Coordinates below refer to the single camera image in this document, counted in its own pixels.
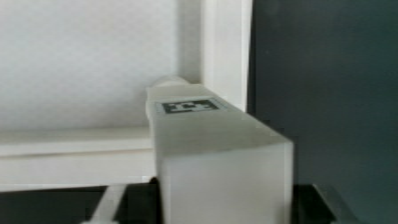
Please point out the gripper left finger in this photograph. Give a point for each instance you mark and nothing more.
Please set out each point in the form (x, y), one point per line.
(129, 204)

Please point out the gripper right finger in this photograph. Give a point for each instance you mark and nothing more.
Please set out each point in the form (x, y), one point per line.
(319, 206)

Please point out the white desk leg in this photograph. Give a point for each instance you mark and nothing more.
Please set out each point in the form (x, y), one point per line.
(225, 159)

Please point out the white desk top tray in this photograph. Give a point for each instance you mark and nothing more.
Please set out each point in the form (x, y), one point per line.
(88, 51)

